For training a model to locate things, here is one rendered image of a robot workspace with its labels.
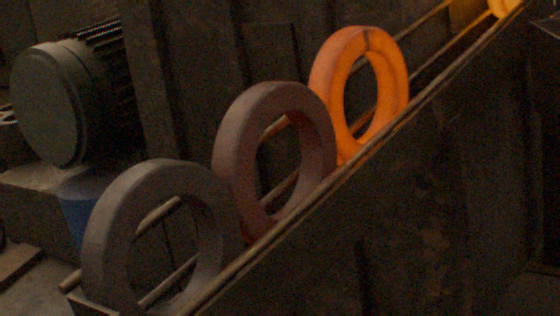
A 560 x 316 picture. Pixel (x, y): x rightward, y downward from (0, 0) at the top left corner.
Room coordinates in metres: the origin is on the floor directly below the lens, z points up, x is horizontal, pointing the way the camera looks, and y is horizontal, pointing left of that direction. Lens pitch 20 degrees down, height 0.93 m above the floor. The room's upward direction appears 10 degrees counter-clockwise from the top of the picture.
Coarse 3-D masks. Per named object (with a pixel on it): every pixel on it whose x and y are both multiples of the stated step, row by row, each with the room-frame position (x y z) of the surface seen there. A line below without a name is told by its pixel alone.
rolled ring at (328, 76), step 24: (336, 48) 0.84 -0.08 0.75; (360, 48) 0.86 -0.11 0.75; (384, 48) 0.90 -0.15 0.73; (312, 72) 0.84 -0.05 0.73; (336, 72) 0.82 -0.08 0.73; (384, 72) 0.92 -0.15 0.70; (336, 96) 0.82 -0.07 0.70; (384, 96) 0.92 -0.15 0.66; (336, 120) 0.81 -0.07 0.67; (384, 120) 0.91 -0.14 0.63; (360, 144) 0.84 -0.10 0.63
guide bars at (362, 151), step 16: (528, 0) 1.30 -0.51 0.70; (496, 32) 1.16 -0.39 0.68; (432, 80) 0.98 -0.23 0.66; (416, 96) 0.93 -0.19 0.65; (400, 112) 0.89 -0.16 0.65; (384, 128) 0.85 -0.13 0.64; (368, 144) 0.82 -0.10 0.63; (352, 160) 0.79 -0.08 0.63; (336, 176) 0.76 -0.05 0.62; (320, 192) 0.74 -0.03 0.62; (304, 208) 0.71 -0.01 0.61; (288, 224) 0.69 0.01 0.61; (256, 240) 0.66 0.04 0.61; (272, 240) 0.67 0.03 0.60; (240, 256) 0.64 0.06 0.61; (224, 272) 0.61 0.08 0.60; (208, 288) 0.59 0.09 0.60; (192, 304) 0.57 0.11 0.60
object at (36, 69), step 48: (48, 48) 1.97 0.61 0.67; (96, 48) 2.01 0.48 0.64; (48, 96) 1.94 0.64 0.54; (96, 96) 1.91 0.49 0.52; (48, 144) 1.98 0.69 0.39; (96, 144) 1.92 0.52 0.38; (144, 144) 2.13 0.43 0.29; (0, 192) 2.16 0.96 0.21; (48, 192) 1.96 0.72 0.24; (48, 240) 2.01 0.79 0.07; (144, 240) 1.67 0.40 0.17
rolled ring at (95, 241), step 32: (160, 160) 0.62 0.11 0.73; (128, 192) 0.57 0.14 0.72; (160, 192) 0.59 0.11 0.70; (192, 192) 0.62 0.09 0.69; (224, 192) 0.65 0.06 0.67; (96, 224) 0.56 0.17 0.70; (128, 224) 0.56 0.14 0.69; (224, 224) 0.64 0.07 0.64; (96, 256) 0.54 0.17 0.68; (128, 256) 0.55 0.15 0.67; (224, 256) 0.64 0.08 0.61; (96, 288) 0.53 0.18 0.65; (128, 288) 0.55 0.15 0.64; (192, 288) 0.63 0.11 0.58
